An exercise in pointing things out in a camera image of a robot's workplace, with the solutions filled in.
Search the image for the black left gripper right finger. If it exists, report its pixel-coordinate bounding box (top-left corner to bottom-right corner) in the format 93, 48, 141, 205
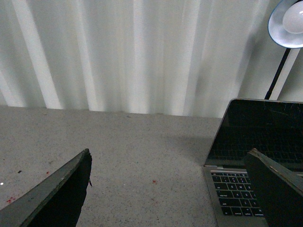
244, 148, 303, 227

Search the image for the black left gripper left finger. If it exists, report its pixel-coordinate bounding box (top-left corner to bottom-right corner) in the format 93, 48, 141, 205
0, 148, 92, 227

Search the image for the grey laptop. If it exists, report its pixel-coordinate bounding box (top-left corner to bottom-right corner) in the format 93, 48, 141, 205
203, 99, 303, 227

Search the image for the blue desk lamp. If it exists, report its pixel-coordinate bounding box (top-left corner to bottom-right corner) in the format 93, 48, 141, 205
265, 0, 303, 100

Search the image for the white curtain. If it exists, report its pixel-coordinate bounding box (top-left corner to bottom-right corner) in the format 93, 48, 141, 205
0, 0, 303, 119

